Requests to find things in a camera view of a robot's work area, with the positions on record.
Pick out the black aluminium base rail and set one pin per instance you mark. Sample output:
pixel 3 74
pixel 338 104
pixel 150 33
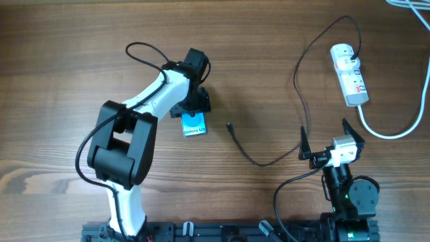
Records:
pixel 301 230

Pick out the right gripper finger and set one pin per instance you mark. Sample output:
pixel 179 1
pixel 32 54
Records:
pixel 348 130
pixel 304 149

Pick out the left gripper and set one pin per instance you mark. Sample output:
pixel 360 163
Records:
pixel 203 104

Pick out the white charger plug adapter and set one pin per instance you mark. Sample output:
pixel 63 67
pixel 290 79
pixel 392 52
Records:
pixel 345 65

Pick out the turquoise screen smartphone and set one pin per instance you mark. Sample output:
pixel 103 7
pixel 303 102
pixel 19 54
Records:
pixel 193 125

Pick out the white power strip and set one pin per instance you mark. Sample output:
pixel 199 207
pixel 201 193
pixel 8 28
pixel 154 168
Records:
pixel 352 84

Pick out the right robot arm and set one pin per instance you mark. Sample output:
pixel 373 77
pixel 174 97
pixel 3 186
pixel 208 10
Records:
pixel 353 199

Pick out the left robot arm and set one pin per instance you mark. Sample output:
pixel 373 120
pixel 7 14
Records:
pixel 123 142

